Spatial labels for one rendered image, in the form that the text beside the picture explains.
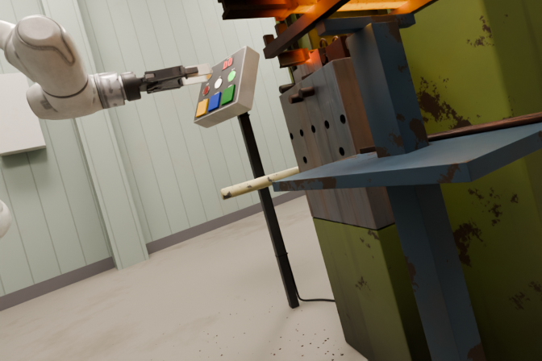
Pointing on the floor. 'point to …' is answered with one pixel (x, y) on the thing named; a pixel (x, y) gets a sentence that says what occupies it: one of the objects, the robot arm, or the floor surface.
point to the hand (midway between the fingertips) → (198, 74)
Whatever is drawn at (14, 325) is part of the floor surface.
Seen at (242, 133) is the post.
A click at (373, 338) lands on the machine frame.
